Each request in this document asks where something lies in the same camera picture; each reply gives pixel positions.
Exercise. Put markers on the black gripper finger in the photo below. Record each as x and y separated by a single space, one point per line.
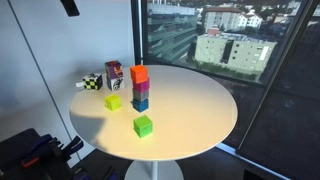
70 7

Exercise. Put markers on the yellow block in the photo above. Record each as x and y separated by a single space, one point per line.
113 102

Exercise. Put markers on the orange block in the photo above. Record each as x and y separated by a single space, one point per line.
139 73

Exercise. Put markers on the magenta block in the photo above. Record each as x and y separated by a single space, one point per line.
141 85

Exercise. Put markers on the gray block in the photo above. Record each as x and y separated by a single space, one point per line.
140 95

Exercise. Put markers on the blue block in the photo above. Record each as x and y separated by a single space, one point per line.
140 105

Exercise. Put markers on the green block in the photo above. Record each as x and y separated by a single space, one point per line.
143 126

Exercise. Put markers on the colourful picture soft cube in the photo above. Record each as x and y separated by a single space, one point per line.
114 69

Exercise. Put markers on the glass office building outside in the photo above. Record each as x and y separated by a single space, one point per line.
170 30

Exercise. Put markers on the black tool case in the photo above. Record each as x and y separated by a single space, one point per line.
16 156

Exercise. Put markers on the white red-roofed building outside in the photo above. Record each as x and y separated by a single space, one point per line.
230 18

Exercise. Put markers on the beige building outside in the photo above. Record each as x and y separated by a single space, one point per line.
236 51

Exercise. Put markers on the white table pedestal base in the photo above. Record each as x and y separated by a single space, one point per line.
154 171

